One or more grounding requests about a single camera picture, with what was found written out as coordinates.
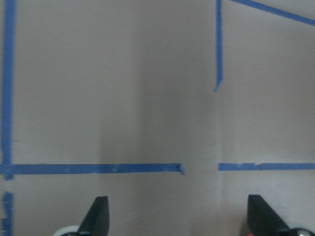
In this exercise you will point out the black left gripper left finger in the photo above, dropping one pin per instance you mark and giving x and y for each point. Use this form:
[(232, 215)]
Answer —
[(96, 221)]

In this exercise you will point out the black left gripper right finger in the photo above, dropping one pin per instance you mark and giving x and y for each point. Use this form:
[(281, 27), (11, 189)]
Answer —
[(262, 220)]

